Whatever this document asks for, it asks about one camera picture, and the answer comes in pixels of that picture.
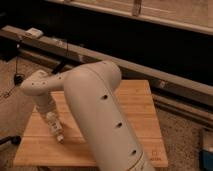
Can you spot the white box on beam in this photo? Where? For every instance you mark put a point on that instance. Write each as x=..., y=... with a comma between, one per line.
x=33, y=32

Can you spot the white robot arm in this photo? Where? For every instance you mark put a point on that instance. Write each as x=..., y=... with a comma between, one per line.
x=89, y=94

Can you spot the black power adapter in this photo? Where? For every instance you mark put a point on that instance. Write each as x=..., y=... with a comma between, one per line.
x=18, y=79

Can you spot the blue white box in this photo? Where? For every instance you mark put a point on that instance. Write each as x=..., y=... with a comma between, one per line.
x=206, y=152

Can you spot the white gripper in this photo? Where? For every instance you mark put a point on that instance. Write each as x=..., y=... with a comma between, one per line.
x=45, y=104

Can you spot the wooden upright post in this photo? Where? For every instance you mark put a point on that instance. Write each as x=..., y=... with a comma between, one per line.
x=136, y=9

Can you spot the wooden beam rail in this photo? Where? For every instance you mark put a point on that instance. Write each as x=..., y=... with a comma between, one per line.
x=192, y=90

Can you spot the clear plastic bottle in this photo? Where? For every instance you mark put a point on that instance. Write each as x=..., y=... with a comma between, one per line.
x=55, y=126

